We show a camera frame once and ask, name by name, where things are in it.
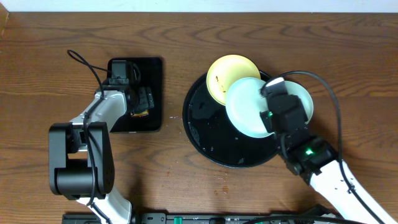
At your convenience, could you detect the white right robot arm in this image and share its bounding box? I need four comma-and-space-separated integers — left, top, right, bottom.
261, 93, 395, 223

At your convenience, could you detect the black camera cable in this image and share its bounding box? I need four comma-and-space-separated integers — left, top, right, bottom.
67, 49, 113, 224
242, 70, 386, 224

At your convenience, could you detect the pale green plate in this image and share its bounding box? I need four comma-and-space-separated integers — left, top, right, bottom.
285, 80, 314, 124

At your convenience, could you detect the rectangular black tray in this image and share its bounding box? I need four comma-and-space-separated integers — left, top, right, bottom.
104, 57, 163, 133

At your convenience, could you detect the left black camera cable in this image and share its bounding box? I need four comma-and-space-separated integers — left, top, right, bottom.
67, 49, 113, 224

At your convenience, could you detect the round black tray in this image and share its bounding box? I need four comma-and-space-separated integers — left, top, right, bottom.
182, 74, 278, 168

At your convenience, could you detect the yellow plate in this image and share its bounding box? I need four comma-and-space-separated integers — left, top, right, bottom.
206, 55, 261, 106

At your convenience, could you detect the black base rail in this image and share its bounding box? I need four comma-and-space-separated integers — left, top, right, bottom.
61, 212, 330, 224

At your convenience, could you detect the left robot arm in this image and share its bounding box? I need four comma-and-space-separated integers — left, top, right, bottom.
49, 85, 140, 223

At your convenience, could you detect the green yellow sponge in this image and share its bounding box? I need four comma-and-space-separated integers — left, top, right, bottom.
131, 110, 149, 118

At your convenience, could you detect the light blue plate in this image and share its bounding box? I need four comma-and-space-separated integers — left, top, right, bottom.
225, 77, 272, 138

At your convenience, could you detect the right black camera cable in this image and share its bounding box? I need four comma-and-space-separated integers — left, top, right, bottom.
242, 70, 386, 224

